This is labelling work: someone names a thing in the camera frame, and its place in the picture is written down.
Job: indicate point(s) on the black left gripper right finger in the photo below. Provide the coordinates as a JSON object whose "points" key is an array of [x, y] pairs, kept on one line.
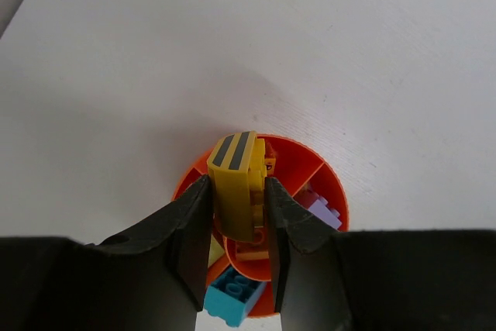
{"points": [[376, 280]]}

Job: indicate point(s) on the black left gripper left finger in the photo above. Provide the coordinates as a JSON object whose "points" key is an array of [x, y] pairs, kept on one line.
{"points": [[151, 276]]}

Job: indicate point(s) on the orange yellow lego brick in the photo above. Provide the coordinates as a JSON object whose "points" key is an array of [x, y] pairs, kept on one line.
{"points": [[256, 250]]}

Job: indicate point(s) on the lilac lego brick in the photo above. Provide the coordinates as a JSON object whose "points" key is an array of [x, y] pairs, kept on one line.
{"points": [[330, 216]]}

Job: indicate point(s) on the long teal lego brick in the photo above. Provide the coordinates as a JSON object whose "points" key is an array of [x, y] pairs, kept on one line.
{"points": [[232, 296]]}

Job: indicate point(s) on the yellow black striped lego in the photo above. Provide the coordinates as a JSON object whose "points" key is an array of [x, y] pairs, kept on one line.
{"points": [[237, 169]]}

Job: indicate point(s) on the brown lego plate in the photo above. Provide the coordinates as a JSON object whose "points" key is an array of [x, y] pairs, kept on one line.
{"points": [[270, 158]]}

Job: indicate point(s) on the pale yellow curved lego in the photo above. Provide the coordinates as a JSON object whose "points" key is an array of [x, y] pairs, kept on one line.
{"points": [[216, 251]]}

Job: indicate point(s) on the orange round divided container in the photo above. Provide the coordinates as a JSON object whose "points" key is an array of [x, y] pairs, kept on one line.
{"points": [[305, 175]]}

